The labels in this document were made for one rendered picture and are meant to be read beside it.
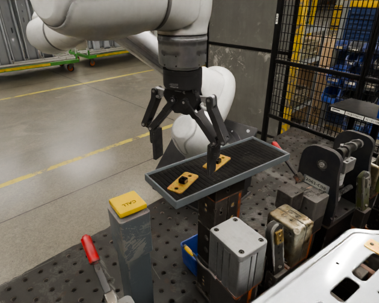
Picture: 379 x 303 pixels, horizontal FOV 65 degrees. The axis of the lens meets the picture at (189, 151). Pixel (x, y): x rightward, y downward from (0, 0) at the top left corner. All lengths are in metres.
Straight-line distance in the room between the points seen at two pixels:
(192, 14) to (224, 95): 0.72
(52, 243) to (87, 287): 1.30
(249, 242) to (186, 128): 0.59
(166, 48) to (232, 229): 0.38
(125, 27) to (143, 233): 0.42
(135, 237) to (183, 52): 0.38
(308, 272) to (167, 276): 0.51
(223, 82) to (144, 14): 0.79
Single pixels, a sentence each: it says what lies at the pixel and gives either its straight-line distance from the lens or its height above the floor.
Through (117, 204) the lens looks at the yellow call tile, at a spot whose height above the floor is 1.16.
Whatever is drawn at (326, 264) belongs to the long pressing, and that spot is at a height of 1.00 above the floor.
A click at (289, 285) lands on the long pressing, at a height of 1.00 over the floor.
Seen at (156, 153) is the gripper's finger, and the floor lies 1.23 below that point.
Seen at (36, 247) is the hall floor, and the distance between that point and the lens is 2.41.
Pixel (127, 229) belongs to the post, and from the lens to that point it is 0.64.
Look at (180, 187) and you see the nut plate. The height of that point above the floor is 1.16.
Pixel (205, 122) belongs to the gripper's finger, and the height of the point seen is 1.32.
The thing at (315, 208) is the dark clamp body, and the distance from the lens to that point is 0.85.
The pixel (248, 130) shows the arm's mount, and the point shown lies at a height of 1.03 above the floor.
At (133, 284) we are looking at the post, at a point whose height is 0.95.
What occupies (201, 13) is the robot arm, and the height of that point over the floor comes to 1.52.
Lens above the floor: 1.54
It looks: 28 degrees down
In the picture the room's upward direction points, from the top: straight up
